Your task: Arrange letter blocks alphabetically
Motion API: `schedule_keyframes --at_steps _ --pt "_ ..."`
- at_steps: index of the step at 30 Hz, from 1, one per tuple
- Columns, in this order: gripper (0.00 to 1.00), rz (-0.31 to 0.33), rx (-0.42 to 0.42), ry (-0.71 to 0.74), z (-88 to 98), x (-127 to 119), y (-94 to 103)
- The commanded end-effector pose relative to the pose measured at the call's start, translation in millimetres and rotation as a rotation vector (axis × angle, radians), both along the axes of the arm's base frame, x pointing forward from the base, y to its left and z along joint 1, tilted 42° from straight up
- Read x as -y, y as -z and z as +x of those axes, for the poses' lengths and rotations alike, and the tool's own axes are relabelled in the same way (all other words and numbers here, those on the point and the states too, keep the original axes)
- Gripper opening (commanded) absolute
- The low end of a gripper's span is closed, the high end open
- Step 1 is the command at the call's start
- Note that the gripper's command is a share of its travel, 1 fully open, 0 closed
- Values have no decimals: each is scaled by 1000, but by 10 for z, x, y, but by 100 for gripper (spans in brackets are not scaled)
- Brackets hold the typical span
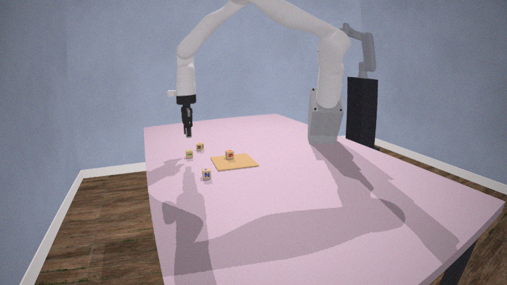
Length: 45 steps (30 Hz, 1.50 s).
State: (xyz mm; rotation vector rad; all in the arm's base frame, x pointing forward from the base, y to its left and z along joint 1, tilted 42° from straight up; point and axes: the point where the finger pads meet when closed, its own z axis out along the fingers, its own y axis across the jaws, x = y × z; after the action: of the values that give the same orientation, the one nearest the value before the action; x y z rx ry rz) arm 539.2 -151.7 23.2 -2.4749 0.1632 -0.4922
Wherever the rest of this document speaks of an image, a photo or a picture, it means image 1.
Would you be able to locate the tan flat mat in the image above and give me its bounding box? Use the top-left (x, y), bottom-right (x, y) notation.
top-left (210, 154), bottom-right (259, 171)

